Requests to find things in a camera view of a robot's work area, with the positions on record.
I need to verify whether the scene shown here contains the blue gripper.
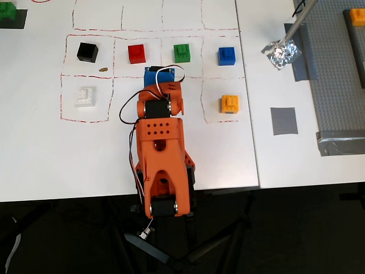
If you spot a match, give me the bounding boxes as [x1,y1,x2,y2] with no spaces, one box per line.
[143,66,176,87]

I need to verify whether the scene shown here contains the green lego block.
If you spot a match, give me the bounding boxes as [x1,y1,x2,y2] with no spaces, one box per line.
[173,43,191,63]
[0,2,17,21]

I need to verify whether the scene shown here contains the red lego block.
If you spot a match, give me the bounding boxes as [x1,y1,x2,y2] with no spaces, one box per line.
[127,44,147,65]

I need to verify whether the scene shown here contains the black lego block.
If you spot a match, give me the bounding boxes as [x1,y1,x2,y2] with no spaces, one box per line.
[76,42,99,63]

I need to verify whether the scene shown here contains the white lego block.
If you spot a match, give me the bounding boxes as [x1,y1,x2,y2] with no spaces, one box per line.
[74,86,97,108]

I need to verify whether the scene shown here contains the blue lego block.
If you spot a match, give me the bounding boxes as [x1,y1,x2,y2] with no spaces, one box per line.
[218,47,237,67]

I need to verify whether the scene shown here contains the yellow lego block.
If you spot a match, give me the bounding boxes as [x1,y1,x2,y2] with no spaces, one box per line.
[220,95,240,115]

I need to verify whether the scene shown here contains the grey tape marker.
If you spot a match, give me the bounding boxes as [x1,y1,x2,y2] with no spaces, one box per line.
[270,107,299,136]

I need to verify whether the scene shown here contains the orange lego block stack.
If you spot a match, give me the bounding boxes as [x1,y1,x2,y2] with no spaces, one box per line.
[349,8,365,27]

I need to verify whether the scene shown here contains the crumpled aluminium foil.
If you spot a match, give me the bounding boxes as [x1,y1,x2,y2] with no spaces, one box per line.
[261,39,302,71]

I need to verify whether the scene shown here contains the metal pole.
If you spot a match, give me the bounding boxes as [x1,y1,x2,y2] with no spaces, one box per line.
[281,0,319,48]

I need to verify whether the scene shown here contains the black tripod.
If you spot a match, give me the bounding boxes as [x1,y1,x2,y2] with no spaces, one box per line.
[123,185,259,274]

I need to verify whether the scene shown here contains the grey lego baseplate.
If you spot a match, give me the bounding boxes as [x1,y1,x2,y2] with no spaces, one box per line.
[293,0,365,135]

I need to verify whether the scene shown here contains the dark narrow lego plate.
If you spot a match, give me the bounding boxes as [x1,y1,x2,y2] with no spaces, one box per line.
[342,9,365,90]

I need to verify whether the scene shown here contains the white servo cable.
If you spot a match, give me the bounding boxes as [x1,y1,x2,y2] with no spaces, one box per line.
[155,66,186,99]

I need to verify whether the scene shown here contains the black servo cable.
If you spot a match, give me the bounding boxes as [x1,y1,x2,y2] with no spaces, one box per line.
[119,90,169,126]

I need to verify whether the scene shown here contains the red white black cable bundle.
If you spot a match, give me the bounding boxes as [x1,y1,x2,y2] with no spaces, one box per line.
[127,125,147,204]

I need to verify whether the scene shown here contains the grey duct tape strip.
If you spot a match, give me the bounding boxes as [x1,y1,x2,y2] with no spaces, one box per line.
[284,22,319,83]
[315,130,365,157]

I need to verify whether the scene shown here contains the thin black cable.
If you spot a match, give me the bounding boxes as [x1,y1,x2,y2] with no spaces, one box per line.
[290,0,307,18]

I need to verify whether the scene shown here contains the white strap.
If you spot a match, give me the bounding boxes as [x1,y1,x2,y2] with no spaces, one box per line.
[5,216,22,272]

